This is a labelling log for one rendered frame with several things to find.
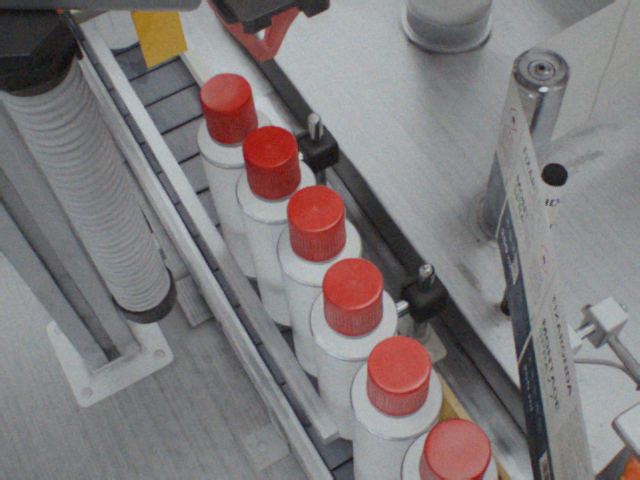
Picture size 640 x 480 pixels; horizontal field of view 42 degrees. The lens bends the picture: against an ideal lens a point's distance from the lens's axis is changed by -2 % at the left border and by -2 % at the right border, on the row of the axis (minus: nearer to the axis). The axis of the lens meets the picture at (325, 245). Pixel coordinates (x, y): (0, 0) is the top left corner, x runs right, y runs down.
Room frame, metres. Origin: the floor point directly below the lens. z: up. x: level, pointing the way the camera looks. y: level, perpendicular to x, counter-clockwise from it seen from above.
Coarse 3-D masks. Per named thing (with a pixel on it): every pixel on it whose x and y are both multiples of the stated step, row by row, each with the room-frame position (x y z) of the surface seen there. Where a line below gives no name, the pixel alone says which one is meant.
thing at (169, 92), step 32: (96, 64) 0.58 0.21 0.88; (128, 64) 0.57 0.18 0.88; (160, 64) 0.57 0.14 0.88; (160, 96) 0.53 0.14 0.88; (192, 96) 0.52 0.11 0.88; (160, 128) 0.49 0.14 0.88; (192, 128) 0.49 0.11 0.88; (192, 160) 0.45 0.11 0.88; (192, 224) 0.38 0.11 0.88; (224, 288) 0.32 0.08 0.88; (256, 288) 0.32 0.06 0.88; (320, 448) 0.18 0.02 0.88; (352, 448) 0.18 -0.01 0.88
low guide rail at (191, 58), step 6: (186, 36) 0.57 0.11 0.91; (186, 42) 0.56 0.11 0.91; (192, 48) 0.55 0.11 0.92; (180, 54) 0.56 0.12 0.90; (186, 54) 0.55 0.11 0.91; (192, 54) 0.55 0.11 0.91; (198, 54) 0.55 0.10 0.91; (186, 60) 0.54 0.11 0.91; (192, 60) 0.54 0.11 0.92; (198, 60) 0.54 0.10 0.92; (192, 66) 0.53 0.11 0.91; (198, 66) 0.53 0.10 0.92; (204, 66) 0.53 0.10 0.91; (192, 72) 0.53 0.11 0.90; (198, 72) 0.52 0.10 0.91; (204, 72) 0.52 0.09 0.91; (210, 72) 0.52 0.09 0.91; (198, 78) 0.52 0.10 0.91; (204, 78) 0.51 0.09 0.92
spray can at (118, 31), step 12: (108, 12) 0.59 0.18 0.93; (120, 12) 0.59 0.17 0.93; (96, 24) 0.59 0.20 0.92; (108, 24) 0.59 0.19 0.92; (120, 24) 0.59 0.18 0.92; (132, 24) 0.60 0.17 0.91; (108, 36) 0.59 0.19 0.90; (120, 36) 0.59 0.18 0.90; (132, 36) 0.60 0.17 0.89; (120, 48) 0.59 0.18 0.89
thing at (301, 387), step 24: (96, 48) 0.52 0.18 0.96; (120, 72) 0.49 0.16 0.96; (120, 96) 0.46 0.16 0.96; (144, 120) 0.43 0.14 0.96; (168, 168) 0.38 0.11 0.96; (192, 192) 0.36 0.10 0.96; (192, 216) 0.34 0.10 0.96; (216, 240) 0.32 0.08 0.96; (240, 288) 0.27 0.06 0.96; (264, 312) 0.25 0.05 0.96; (264, 336) 0.24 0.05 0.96; (288, 360) 0.22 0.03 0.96; (288, 384) 0.20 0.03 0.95; (312, 408) 0.18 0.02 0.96; (336, 432) 0.17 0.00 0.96
